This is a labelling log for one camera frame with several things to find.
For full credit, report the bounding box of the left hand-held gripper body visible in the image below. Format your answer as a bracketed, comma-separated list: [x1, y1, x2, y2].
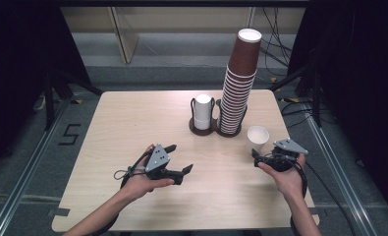
[143, 144, 185, 186]

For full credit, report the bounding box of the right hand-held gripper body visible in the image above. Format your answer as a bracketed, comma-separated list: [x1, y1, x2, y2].
[252, 138, 309, 173]

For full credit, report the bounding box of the white paper cup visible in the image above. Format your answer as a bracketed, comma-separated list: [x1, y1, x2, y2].
[247, 125, 271, 155]

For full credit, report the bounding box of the dark brown double cup holder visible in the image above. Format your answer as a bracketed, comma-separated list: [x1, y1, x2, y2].
[189, 97, 249, 138]

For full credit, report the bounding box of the stack of white cups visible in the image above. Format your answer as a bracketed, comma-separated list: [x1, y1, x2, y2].
[194, 93, 213, 131]

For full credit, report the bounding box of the person's left hand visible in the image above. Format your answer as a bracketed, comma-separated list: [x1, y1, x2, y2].
[120, 143, 176, 202]

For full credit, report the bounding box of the person's right hand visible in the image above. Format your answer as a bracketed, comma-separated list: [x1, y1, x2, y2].
[257, 151, 307, 202]

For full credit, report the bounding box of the black metal stand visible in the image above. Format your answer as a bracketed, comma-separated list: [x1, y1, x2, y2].
[269, 48, 324, 129]
[43, 67, 105, 132]

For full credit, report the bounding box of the stack of brown cups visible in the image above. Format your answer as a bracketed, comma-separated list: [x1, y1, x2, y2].
[218, 28, 263, 136]

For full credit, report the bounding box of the dark curtain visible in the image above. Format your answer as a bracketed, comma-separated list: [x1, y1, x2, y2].
[286, 4, 388, 224]
[0, 4, 92, 178]

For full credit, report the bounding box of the left hand-held gripper cable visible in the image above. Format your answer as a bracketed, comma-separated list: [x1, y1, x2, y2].
[113, 155, 151, 191]

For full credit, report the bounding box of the hand-held gripper cable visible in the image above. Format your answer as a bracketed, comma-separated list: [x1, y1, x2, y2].
[113, 155, 151, 191]
[289, 158, 309, 236]

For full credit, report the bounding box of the right hand-held gripper cable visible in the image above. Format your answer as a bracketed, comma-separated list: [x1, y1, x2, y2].
[289, 158, 309, 236]

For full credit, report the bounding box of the metal floor rail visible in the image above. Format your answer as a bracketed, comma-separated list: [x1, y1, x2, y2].
[304, 104, 381, 236]
[0, 97, 72, 236]

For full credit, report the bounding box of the black floor cable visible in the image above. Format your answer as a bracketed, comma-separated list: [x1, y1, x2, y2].
[280, 97, 358, 236]

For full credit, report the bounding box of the bundle of black hanging cables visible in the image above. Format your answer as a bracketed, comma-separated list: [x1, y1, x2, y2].
[259, 6, 294, 78]

